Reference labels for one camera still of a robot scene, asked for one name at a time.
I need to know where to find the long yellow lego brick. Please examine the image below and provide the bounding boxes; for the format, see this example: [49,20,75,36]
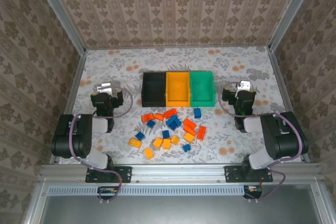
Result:
[128,137,143,148]

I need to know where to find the green plastic bin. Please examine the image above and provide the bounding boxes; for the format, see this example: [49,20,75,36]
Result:
[189,70,217,108]

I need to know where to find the black plastic bin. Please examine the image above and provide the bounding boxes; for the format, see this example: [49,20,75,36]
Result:
[141,71,168,108]

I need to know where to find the orange plastic bin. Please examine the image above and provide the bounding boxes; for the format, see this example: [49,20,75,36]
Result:
[165,71,192,108]

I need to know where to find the grey metal front panel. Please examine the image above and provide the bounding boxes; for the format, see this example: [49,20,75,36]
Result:
[23,182,328,224]

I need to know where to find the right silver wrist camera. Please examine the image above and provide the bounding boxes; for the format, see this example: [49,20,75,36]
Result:
[235,79,252,91]

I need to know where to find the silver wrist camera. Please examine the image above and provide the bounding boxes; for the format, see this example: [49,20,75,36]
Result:
[235,79,252,91]
[96,82,113,94]

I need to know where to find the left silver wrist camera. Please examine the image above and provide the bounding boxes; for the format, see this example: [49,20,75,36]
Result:
[96,82,113,94]

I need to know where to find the aluminium table side rail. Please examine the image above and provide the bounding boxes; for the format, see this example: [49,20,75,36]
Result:
[49,50,89,165]
[267,47,311,162]

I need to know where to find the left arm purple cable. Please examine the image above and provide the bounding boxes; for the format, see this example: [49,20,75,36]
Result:
[68,86,134,204]

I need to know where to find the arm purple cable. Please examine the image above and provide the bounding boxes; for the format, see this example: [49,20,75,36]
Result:
[218,81,309,204]
[68,86,134,204]

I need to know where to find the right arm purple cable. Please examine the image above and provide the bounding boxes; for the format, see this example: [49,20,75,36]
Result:
[218,81,309,204]

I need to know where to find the black cable connector box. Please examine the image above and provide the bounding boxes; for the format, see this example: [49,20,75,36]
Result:
[243,185,264,200]
[97,186,119,200]

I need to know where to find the aluminium frame post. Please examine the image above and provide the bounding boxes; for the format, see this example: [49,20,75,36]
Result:
[30,0,87,55]
[268,0,320,51]

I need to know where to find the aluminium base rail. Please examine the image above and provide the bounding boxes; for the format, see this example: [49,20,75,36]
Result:
[39,163,321,184]

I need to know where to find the slotted grey cable duct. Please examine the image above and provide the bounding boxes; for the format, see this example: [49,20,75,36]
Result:
[48,185,246,197]

